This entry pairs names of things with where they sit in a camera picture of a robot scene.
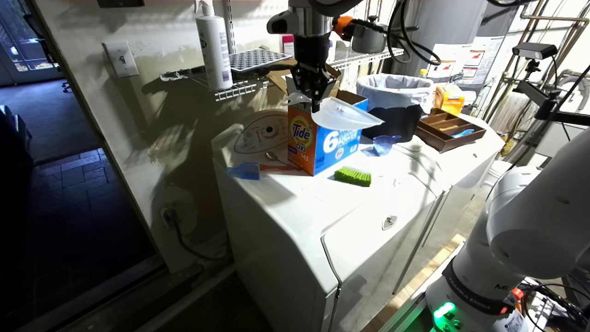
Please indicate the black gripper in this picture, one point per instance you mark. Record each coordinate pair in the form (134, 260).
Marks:
(315, 52)

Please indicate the pink box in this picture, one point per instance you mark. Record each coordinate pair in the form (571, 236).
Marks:
(289, 44)

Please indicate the blue cardboard detergent box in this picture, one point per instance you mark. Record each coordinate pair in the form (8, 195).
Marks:
(320, 149)

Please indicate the yellow box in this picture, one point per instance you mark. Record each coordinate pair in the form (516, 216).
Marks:
(449, 98)

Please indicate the white washing machine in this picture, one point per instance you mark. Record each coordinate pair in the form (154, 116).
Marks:
(344, 245)

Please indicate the grey dotted mat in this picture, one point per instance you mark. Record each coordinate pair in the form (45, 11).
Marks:
(259, 59)

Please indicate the cylindrical spray can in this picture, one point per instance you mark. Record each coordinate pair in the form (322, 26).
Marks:
(370, 39)

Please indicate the white trash bag liner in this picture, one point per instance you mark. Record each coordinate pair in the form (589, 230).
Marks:
(394, 92)

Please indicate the black trash bin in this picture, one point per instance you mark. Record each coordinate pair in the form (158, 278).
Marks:
(394, 122)

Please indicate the tall white bottle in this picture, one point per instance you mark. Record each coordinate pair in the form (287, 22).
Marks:
(215, 48)

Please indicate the blue cloth piece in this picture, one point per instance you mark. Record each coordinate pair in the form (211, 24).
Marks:
(246, 170)

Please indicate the dark wooden tray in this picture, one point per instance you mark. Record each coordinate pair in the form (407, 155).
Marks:
(449, 131)

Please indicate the white paper sign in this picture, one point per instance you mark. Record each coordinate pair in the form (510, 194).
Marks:
(471, 61)

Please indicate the white dryer machine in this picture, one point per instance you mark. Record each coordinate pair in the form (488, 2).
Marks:
(473, 166)

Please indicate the light wooden board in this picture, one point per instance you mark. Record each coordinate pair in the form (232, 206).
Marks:
(418, 278)

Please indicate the green lit floor device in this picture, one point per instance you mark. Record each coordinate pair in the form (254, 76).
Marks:
(445, 315)

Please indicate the white wall outlet plate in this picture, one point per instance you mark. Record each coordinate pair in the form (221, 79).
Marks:
(121, 57)

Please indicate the black stereo camera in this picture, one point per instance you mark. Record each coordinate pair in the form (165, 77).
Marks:
(536, 50)

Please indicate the metal camera stand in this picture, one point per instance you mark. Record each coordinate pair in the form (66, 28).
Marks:
(549, 107)

